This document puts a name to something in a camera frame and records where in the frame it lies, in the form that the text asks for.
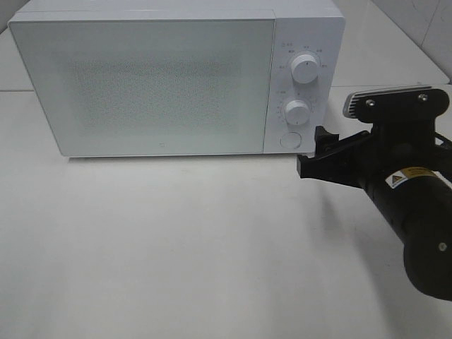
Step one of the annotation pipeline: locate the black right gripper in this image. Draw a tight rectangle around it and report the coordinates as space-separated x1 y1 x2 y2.
297 121 435 191

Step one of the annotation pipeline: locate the round white door button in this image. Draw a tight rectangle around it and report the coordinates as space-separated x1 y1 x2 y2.
280 132 302 150

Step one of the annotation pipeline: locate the white microwave knob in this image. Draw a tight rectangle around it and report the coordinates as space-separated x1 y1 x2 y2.
284 100 311 126
289 51 321 84

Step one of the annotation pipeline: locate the white microwave door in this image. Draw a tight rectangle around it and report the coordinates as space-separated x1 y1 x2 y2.
11 20 274 157

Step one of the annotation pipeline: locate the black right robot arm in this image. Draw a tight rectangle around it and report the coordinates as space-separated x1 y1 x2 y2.
297 122 451 301

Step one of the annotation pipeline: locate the white microwave oven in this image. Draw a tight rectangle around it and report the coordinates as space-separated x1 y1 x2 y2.
8 1 345 157

